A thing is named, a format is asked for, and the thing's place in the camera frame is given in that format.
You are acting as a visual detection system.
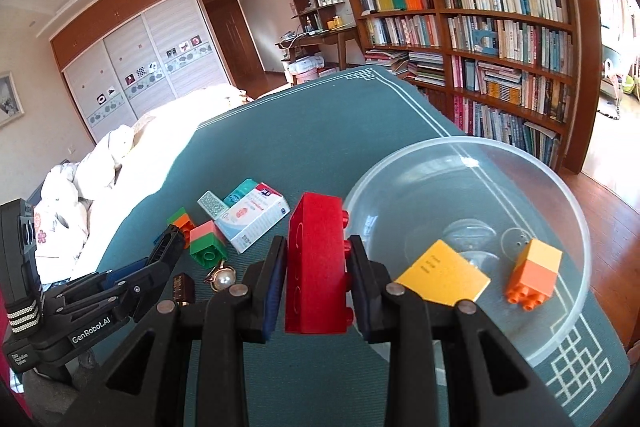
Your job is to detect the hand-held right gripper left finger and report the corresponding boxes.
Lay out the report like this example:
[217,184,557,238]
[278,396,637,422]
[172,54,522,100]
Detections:
[60,234,291,427]

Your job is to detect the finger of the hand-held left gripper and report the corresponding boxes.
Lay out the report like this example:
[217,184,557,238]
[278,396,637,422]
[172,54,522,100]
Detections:
[39,257,151,305]
[57,224,190,333]

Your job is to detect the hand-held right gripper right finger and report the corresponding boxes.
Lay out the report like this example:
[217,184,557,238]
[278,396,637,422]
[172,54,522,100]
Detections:
[345,234,576,427]

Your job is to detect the green and orange toy block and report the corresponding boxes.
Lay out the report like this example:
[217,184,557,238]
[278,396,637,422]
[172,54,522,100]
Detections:
[166,207,197,239]

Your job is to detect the large red toy brick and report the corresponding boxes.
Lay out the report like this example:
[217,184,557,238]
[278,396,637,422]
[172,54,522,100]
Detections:
[284,192,355,335]

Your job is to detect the white baby wash box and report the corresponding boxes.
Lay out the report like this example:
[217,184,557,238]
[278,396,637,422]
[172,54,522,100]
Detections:
[215,181,292,255]

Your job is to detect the clear plastic bowl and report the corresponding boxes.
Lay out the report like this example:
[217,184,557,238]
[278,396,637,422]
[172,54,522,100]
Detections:
[342,136,592,368]

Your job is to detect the teal cloth desktop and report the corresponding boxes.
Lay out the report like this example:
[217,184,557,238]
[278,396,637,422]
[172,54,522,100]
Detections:
[95,66,631,427]

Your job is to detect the small brown block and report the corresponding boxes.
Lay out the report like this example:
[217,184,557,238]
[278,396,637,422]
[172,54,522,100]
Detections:
[172,273,197,305]

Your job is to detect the pink and green toy block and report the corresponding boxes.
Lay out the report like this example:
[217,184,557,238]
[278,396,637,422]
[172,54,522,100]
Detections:
[189,221,230,269]

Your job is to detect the small patterned mint box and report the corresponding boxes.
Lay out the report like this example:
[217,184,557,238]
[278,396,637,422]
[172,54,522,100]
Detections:
[196,190,231,224]

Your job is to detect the yellow card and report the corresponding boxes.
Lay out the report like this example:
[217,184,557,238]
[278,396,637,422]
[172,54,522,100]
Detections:
[394,239,492,307]

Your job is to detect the teal dental floss case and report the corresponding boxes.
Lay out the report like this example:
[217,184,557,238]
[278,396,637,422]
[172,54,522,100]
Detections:
[222,178,263,208]

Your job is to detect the white duvet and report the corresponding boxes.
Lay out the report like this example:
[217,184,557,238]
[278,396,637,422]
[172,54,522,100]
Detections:
[35,84,256,285]

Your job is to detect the wooden sliding door wardrobe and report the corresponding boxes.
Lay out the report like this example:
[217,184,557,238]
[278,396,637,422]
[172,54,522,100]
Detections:
[49,0,236,145]

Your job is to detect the brown wooden door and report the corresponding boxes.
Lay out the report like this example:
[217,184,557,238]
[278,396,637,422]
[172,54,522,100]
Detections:
[197,0,271,100]

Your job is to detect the wooden desk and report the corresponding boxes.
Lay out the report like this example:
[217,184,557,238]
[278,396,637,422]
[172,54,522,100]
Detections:
[276,24,362,72]

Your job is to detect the rows of shelved books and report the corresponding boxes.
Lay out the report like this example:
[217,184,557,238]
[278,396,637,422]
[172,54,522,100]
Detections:
[357,0,573,168]

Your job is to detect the wooden bookshelf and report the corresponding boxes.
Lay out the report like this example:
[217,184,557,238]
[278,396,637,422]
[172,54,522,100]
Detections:
[346,0,581,172]

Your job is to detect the wall picture frame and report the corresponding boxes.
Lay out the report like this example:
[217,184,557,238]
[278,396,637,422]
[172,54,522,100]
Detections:
[0,71,25,128]

